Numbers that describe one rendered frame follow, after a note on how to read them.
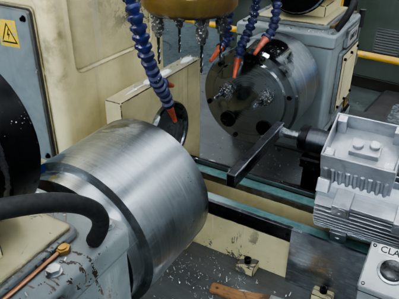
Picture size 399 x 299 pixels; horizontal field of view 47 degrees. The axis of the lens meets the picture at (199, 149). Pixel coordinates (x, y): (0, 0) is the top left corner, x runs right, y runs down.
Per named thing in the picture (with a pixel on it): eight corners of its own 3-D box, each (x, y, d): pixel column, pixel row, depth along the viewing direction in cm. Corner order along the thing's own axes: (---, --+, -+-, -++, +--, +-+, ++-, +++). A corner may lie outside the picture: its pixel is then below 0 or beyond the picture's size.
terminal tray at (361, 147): (319, 180, 83) (319, 155, 77) (336, 137, 88) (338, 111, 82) (389, 200, 78) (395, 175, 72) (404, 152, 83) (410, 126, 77)
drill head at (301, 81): (187, 145, 119) (186, 50, 107) (253, 91, 150) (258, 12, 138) (278, 171, 109) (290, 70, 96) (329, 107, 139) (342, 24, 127)
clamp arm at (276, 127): (273, 131, 108) (222, 185, 89) (274, 120, 106) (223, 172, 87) (287, 134, 106) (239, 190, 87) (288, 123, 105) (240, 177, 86)
